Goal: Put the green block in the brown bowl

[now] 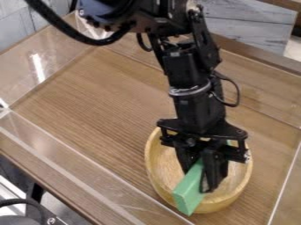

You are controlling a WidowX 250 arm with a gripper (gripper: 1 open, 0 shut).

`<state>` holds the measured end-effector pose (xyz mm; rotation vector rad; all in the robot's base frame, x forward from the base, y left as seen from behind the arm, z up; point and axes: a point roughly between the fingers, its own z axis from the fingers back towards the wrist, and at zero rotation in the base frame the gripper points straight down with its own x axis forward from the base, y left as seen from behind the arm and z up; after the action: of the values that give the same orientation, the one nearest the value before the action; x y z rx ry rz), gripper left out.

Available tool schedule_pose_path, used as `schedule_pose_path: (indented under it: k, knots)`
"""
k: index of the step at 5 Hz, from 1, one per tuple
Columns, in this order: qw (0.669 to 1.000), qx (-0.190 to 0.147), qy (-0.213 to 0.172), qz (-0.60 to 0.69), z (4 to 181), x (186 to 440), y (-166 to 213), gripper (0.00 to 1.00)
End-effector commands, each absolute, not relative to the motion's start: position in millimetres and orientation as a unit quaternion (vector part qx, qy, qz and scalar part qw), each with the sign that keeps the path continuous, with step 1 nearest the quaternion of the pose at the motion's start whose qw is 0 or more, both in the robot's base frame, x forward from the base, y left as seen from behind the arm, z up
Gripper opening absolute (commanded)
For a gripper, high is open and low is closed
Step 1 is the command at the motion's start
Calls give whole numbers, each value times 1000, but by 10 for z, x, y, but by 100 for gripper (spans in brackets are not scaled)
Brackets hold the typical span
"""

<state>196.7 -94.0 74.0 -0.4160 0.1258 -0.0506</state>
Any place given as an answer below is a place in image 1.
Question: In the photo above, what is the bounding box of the black table leg bracket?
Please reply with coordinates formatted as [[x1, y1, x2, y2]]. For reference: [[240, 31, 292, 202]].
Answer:
[[24, 183, 68, 225]]

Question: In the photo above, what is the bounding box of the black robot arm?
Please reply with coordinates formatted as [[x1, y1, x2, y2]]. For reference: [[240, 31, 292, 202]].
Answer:
[[77, 0, 247, 192]]

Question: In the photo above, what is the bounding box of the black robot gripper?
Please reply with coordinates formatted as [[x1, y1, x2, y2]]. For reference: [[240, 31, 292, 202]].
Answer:
[[157, 91, 247, 193]]

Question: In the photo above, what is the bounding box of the green rectangular block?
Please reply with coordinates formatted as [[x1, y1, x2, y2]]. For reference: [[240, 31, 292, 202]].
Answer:
[[171, 140, 238, 217]]

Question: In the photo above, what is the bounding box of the thick black corrugated arm cable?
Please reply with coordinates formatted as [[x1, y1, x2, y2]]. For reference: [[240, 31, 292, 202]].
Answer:
[[22, 0, 136, 47]]

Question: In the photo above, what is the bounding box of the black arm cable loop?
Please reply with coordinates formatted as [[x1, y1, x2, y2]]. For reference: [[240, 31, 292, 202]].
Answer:
[[208, 71, 240, 108]]

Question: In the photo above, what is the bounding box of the black cable under table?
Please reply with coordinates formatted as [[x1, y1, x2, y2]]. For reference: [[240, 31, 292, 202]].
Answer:
[[0, 198, 52, 225]]

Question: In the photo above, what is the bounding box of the light wooden oval bowl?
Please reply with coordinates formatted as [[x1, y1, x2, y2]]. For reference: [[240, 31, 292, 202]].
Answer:
[[144, 127, 252, 214]]

